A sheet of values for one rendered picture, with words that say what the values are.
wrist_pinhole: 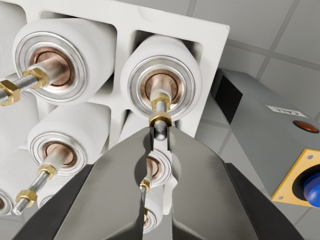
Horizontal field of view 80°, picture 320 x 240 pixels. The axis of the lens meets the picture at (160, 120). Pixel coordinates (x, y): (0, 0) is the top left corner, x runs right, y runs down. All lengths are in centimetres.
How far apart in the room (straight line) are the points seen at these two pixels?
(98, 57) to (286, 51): 42
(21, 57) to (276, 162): 29
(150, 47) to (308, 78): 45
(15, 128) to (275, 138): 34
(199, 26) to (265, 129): 16
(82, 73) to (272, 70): 43
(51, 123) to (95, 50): 11
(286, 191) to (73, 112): 28
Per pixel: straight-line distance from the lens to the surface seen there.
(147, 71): 21
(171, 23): 28
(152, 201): 34
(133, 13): 28
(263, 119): 28
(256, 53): 51
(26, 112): 36
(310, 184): 24
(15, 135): 34
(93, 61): 23
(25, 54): 25
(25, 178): 41
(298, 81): 58
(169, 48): 21
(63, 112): 30
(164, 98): 18
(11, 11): 35
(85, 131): 28
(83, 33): 24
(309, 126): 27
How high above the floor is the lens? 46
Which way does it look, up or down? 62 degrees down
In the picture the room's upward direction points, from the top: 178 degrees counter-clockwise
